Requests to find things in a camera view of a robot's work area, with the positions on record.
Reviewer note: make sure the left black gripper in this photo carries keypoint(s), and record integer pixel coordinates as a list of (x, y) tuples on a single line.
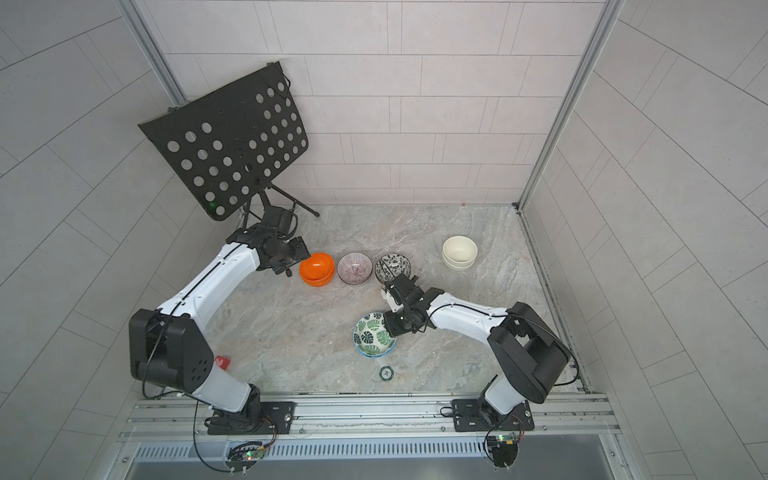
[(283, 259)]

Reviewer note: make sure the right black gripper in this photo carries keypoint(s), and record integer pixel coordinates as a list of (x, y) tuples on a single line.
[(390, 322)]

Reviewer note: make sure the large green leaf bowl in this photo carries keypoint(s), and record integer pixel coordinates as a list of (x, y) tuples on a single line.
[(371, 351)]

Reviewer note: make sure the small green leaf bowl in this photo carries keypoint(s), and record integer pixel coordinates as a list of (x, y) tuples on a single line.
[(370, 330)]

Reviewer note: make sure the orange bowl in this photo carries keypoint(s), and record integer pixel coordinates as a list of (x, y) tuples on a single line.
[(318, 270)]

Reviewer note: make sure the black floral bowl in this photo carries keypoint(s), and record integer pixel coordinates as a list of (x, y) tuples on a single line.
[(391, 265)]

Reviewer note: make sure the purple striped bowl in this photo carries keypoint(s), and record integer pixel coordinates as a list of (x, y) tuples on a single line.
[(354, 268)]

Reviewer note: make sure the cream bowl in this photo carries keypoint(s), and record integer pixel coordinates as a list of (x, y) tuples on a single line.
[(458, 265), (460, 249)]

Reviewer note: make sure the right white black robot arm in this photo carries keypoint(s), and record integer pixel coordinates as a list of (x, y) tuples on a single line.
[(531, 356)]

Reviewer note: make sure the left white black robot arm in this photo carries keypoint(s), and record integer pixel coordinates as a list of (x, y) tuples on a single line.
[(167, 347)]

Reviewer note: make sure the small green tape roll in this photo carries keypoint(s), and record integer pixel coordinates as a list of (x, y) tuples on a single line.
[(386, 373)]

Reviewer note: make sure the black perforated music stand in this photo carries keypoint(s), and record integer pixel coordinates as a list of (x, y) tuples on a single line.
[(230, 145)]

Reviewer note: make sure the small red block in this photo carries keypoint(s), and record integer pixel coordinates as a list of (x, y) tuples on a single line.
[(222, 362)]

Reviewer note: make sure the right circuit board connector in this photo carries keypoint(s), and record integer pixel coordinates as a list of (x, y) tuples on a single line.
[(501, 451)]

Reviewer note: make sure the circuit board connector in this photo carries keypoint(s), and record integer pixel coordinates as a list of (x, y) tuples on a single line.
[(501, 451), (243, 457)]

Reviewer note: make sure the left circuit board connector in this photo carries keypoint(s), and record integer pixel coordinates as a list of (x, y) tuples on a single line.
[(243, 457)]

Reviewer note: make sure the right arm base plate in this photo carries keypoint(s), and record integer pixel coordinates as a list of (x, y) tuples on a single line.
[(478, 416)]

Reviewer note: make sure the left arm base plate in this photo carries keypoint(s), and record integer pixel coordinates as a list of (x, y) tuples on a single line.
[(268, 419)]

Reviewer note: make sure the aluminium mounting rail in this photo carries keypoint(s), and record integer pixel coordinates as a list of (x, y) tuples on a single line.
[(320, 416)]

